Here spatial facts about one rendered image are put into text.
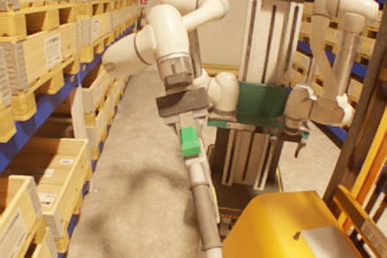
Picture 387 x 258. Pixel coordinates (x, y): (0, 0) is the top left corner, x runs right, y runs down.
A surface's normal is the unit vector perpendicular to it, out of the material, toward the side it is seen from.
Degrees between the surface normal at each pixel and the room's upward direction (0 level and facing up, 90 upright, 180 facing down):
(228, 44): 90
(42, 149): 90
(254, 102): 90
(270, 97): 90
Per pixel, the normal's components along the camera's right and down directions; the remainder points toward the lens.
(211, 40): 0.10, 0.42
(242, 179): -0.17, 0.39
